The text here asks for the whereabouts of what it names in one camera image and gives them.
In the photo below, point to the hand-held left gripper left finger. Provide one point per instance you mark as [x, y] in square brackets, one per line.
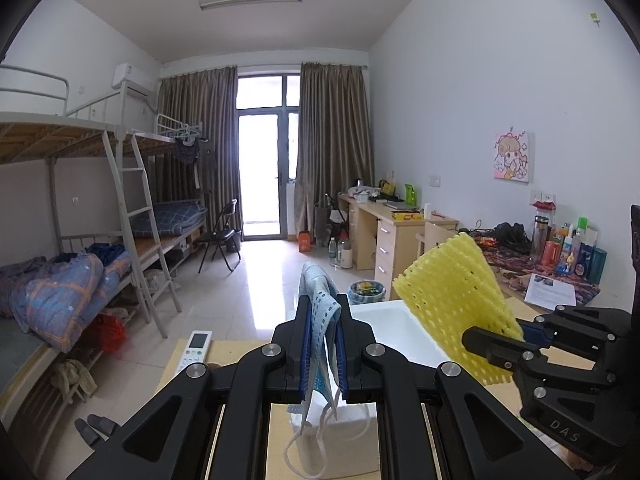
[304, 355]

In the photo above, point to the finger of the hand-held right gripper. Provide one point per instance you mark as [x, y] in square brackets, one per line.
[537, 332]
[495, 347]

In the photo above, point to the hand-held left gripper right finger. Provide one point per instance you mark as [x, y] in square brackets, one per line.
[342, 355]

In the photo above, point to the blue face mask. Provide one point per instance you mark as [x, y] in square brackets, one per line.
[320, 320]

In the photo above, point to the white foam box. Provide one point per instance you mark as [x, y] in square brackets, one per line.
[395, 330]

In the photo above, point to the yellow foam net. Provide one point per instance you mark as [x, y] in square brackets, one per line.
[450, 290]

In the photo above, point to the printed paper sheet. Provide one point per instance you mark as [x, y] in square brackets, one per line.
[550, 292]

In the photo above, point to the round trash bin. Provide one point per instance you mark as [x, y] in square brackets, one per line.
[367, 292]

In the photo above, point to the patterned table cloth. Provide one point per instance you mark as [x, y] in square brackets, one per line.
[515, 265]

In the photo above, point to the group of toiletry bottles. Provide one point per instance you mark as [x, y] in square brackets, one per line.
[575, 255]

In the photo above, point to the steel thermos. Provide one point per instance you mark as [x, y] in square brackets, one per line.
[539, 237]

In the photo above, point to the clear water jug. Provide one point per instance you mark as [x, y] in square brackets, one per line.
[345, 255]

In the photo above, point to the white remote control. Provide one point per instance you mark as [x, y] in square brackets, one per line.
[196, 347]

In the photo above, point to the orange container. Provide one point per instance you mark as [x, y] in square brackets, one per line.
[305, 242]

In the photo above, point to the wooden desk with drawers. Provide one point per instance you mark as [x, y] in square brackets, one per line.
[387, 245]

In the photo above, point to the light wooden chair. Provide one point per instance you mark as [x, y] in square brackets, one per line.
[435, 240]

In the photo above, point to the dark floor bin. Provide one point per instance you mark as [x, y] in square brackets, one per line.
[232, 242]

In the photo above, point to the black folding chair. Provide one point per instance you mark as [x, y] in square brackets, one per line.
[220, 235]

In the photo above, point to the white cup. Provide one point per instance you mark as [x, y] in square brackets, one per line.
[428, 211]

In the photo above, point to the yellow flat box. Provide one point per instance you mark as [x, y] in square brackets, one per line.
[407, 216]

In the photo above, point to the pile of desk clutter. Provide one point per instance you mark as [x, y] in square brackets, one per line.
[362, 192]

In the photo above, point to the yellow bag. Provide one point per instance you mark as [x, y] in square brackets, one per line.
[387, 188]

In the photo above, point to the green bag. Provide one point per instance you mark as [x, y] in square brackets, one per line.
[410, 195]

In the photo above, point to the glass balcony door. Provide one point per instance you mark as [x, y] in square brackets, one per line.
[262, 170]

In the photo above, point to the folded blue blanket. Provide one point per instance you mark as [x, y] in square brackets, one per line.
[172, 215]

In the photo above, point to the red plastic bag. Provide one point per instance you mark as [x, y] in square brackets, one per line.
[106, 332]

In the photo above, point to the white bed ladder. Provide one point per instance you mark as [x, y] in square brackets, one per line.
[145, 212]

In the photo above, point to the brown curtain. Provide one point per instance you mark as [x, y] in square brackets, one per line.
[200, 150]
[335, 140]

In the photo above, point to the dark blue clothes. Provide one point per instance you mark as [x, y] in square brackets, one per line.
[105, 251]

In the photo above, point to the beige cloth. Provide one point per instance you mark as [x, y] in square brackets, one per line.
[72, 380]

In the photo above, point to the hanging dark clothes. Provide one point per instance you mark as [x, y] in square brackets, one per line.
[186, 151]

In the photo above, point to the blue orange plaid quilt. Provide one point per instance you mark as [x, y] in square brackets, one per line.
[65, 295]

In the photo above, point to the small metal bunk bed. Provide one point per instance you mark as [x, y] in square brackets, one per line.
[165, 135]

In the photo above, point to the white air conditioner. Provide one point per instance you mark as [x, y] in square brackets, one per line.
[131, 79]

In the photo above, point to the large metal bunk bed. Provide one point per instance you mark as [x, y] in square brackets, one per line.
[60, 132]

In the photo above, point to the ceiling tube light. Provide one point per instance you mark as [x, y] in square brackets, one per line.
[252, 1]

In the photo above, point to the row of wall sockets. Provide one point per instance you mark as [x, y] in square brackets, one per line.
[543, 196]

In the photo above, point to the pink cartoon wall poster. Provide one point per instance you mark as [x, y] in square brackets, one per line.
[512, 157]

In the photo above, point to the green wall hook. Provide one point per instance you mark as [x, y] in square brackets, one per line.
[594, 17]

